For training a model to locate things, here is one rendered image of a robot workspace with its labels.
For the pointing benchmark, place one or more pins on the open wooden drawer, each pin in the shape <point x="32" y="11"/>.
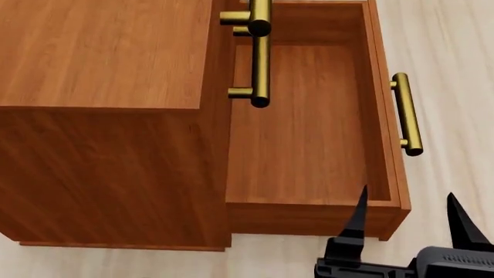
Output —
<point x="308" y="130"/>

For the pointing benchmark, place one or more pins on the wooden cabinet body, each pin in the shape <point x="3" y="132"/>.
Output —
<point x="104" y="116"/>

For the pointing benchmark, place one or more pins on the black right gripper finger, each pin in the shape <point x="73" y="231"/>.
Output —
<point x="465" y="226"/>
<point x="353" y="231"/>

